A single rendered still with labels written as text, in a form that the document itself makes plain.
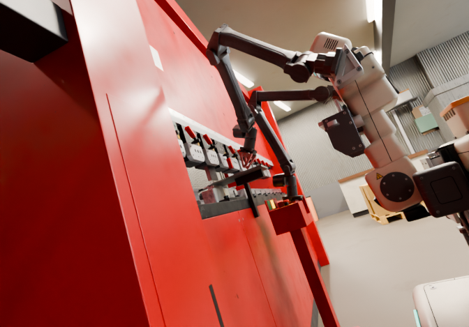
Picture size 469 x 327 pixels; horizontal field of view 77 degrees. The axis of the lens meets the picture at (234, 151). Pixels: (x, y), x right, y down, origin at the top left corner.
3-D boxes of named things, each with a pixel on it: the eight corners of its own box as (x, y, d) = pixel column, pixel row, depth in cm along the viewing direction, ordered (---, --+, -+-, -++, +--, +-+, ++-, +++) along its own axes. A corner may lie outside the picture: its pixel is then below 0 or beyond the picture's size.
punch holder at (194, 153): (192, 158, 126) (181, 124, 129) (175, 165, 128) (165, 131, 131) (206, 162, 140) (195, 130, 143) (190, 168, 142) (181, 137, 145)
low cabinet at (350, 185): (430, 185, 776) (414, 154, 795) (448, 190, 571) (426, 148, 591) (359, 206, 849) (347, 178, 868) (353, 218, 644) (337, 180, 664)
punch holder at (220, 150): (222, 165, 164) (214, 139, 167) (209, 171, 166) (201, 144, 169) (231, 167, 178) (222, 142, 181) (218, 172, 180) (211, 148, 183)
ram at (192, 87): (83, 80, 77) (32, -135, 95) (60, 93, 79) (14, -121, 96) (273, 166, 362) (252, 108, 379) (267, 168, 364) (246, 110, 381)
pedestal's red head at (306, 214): (307, 226, 139) (293, 190, 143) (276, 236, 145) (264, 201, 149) (313, 220, 157) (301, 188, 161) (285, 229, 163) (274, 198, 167)
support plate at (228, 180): (261, 166, 138) (260, 164, 138) (211, 185, 144) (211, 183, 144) (268, 169, 155) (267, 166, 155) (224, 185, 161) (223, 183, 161)
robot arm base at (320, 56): (341, 47, 96) (345, 59, 107) (317, 44, 100) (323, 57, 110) (334, 72, 97) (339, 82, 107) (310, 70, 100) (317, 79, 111)
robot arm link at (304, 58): (318, 61, 101) (323, 54, 104) (290, 58, 106) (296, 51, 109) (317, 84, 107) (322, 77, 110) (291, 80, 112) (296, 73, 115)
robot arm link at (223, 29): (204, 27, 113) (218, 17, 119) (204, 58, 124) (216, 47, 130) (312, 68, 102) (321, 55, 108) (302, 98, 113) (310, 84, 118)
